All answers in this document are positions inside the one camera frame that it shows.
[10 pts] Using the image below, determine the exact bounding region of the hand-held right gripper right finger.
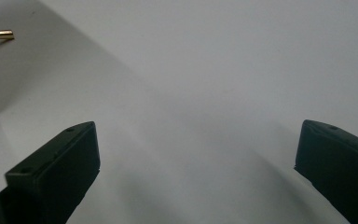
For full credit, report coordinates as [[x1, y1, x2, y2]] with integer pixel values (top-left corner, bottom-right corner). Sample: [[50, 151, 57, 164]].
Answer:
[[294, 119, 358, 224]]

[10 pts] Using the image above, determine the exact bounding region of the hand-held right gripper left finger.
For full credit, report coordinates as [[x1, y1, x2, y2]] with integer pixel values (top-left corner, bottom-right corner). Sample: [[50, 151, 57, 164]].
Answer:
[[0, 120, 102, 224]]

